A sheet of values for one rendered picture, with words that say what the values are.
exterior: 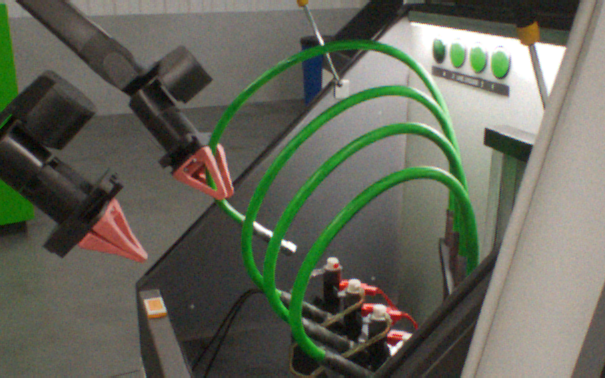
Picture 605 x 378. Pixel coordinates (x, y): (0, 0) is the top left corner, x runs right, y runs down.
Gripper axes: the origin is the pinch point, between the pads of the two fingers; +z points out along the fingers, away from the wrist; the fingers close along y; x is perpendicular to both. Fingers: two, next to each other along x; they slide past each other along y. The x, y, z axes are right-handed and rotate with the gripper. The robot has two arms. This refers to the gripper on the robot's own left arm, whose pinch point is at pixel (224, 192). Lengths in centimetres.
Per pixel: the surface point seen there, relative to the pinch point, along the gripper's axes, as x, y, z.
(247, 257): -2.0, -14.2, 10.8
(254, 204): -7.7, -15.1, 6.4
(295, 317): -6.8, -26.3, 20.2
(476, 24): -43.6, 14.0, 4.8
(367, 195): -21.3, -24.4, 15.1
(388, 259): -2, 45, 26
